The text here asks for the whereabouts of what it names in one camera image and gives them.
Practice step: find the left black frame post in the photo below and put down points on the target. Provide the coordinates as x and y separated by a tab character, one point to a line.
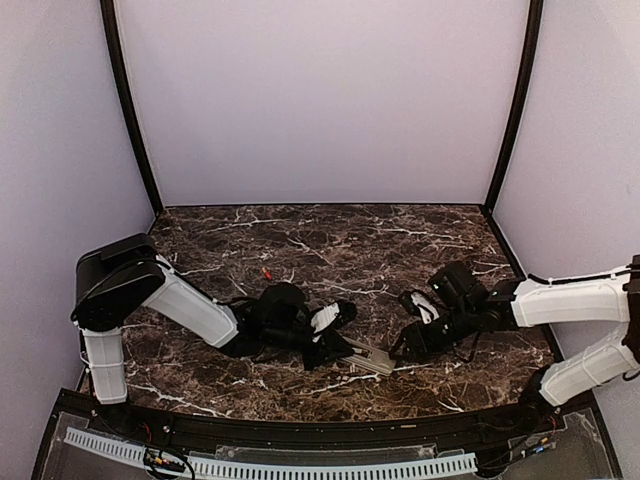
123	89

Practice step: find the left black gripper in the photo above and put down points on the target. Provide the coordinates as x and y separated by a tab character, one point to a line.
331	342

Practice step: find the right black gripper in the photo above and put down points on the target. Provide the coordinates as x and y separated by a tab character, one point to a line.
419	343

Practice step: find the white slotted cable duct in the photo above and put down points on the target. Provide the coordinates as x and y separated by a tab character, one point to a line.
201	467

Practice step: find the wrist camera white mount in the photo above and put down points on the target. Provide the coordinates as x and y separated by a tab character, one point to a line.
417	304
334	315

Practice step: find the right black frame post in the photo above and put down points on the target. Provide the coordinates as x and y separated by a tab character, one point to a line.
526	64

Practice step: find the white remote control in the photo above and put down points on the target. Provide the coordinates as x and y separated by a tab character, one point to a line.
370	358

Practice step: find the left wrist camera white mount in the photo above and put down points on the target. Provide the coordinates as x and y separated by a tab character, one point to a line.
334	315

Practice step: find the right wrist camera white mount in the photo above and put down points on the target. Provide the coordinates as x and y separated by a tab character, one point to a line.
417	304

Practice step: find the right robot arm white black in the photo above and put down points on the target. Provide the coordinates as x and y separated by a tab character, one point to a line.
469	308

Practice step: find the black front rail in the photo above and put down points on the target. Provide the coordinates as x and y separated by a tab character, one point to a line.
484	429

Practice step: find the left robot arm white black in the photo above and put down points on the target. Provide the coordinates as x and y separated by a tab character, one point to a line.
113	281

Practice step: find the black frame post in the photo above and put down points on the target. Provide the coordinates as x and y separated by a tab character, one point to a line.
526	64
123	89

